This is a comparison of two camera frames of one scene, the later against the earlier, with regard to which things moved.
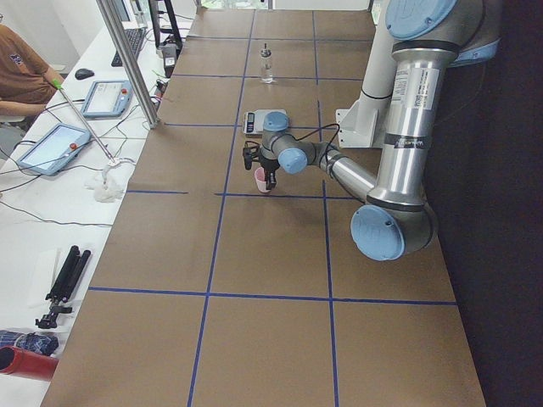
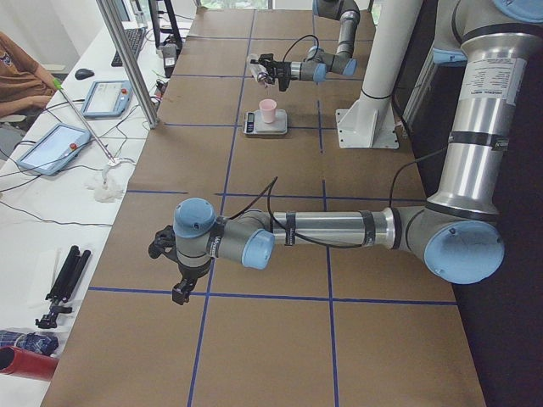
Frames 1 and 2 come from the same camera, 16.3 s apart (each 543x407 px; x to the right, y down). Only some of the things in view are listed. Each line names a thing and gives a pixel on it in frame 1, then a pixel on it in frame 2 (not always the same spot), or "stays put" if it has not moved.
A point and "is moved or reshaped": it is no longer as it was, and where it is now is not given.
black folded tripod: [64, 287] stays put
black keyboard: [135, 37] stays put
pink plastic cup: [260, 180] → [268, 107]
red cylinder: [16, 362] stays put
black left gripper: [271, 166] → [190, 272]
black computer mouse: [81, 74] stays put
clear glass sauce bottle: [266, 65] is moved or reshaped
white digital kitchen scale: [254, 121] stays put
